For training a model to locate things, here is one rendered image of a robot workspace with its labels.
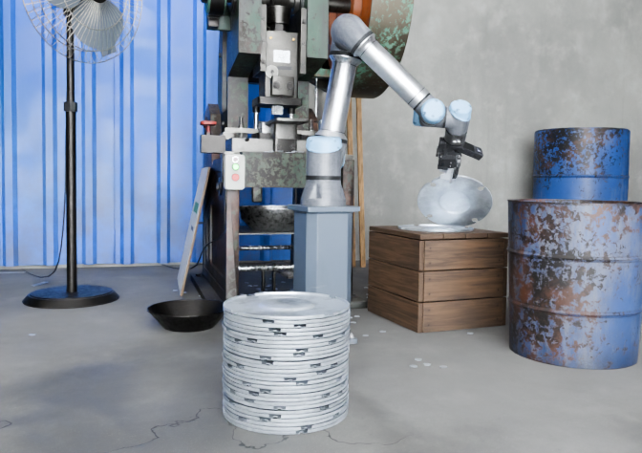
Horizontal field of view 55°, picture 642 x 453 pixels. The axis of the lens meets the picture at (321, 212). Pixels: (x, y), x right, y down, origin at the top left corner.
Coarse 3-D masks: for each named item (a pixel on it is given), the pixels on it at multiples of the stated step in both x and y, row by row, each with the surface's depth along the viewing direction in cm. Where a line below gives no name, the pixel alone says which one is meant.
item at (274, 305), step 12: (228, 300) 147; (240, 300) 149; (252, 300) 149; (264, 300) 149; (276, 300) 146; (288, 300) 147; (300, 300) 147; (312, 300) 150; (324, 300) 150; (336, 300) 151; (228, 312) 136; (252, 312) 136; (264, 312) 136; (276, 312) 137; (288, 312) 137; (300, 312) 137; (312, 312) 137; (324, 312) 137; (336, 312) 135
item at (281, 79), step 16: (272, 32) 267; (288, 32) 269; (272, 48) 268; (288, 48) 270; (272, 64) 268; (288, 64) 270; (272, 80) 266; (288, 80) 267; (272, 96) 269; (288, 96) 270
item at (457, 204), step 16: (464, 176) 235; (432, 192) 243; (448, 192) 242; (464, 192) 240; (480, 192) 239; (432, 208) 250; (448, 208) 249; (464, 208) 248; (480, 208) 245; (448, 224) 255; (464, 224) 253
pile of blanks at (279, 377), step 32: (224, 320) 140; (256, 320) 130; (288, 320) 132; (320, 320) 131; (224, 352) 140; (256, 352) 131; (288, 352) 130; (320, 352) 132; (224, 384) 139; (256, 384) 131; (288, 384) 130; (320, 384) 132; (256, 416) 133; (288, 416) 130; (320, 416) 133
